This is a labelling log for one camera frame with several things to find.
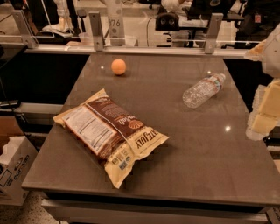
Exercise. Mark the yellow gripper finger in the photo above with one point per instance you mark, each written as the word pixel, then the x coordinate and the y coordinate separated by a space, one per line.
pixel 256 53
pixel 265 115

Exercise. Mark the clear plastic water bottle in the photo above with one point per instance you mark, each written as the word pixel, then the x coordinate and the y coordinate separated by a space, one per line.
pixel 203 90

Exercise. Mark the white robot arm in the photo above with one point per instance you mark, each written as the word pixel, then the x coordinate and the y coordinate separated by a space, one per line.
pixel 271 55

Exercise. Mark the brown chip bag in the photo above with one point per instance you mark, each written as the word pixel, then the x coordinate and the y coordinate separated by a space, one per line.
pixel 116 137

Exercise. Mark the orange ball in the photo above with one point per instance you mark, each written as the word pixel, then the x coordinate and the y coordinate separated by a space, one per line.
pixel 118 67

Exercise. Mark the white cardboard box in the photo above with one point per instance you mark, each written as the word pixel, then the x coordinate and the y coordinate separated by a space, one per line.
pixel 15 162

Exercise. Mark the metal table rail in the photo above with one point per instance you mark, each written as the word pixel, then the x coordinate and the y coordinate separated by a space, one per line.
pixel 65 49

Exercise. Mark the black camera device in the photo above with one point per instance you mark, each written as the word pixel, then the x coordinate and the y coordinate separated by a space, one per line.
pixel 167 21

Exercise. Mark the white numbered post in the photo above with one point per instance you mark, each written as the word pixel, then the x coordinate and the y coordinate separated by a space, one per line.
pixel 115 22

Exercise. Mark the grey metal bracket middle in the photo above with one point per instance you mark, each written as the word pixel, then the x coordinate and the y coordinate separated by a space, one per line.
pixel 96 28

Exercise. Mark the grey metal bracket left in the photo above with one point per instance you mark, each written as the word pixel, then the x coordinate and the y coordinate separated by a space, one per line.
pixel 24 29

